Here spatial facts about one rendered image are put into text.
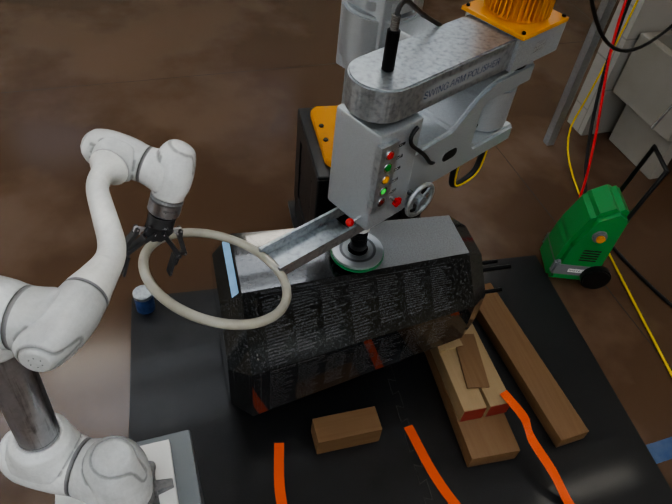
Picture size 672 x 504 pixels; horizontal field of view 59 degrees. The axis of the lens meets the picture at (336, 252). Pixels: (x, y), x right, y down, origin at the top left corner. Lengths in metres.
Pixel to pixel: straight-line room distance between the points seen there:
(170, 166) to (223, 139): 2.81
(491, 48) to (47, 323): 1.61
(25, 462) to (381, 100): 1.36
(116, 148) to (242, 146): 2.74
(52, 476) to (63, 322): 0.62
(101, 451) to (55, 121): 3.36
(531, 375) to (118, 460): 2.15
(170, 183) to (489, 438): 1.94
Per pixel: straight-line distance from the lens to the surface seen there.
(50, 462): 1.74
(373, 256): 2.43
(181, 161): 1.60
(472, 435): 2.94
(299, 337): 2.40
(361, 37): 2.77
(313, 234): 2.20
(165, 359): 3.15
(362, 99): 1.87
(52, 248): 3.79
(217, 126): 4.52
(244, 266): 2.43
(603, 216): 3.55
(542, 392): 3.20
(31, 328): 1.24
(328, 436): 2.77
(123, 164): 1.62
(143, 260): 1.88
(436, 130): 2.24
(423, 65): 2.00
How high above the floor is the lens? 2.63
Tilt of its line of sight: 47 degrees down
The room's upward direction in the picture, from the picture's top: 7 degrees clockwise
